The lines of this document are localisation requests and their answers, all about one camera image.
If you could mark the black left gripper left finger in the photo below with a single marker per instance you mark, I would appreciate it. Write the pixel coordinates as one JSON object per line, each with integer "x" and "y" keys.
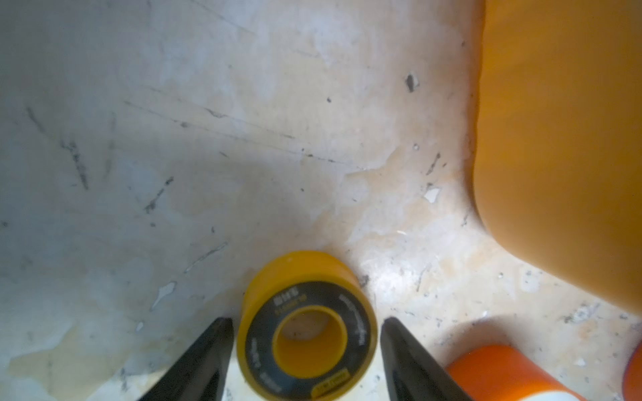
{"x": 200, "y": 374}

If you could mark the black yellow tape roll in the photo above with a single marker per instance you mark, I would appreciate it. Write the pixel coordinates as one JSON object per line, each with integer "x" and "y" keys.
{"x": 307, "y": 331}

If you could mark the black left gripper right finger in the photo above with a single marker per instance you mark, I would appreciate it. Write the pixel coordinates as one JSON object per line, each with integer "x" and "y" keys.
{"x": 412, "y": 374}

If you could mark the orange sealing tape roll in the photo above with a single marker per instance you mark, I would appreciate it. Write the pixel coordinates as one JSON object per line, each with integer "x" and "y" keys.
{"x": 501, "y": 372}
{"x": 632, "y": 379}

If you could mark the yellow plastic storage box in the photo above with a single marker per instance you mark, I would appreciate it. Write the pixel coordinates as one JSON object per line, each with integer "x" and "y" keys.
{"x": 557, "y": 173}

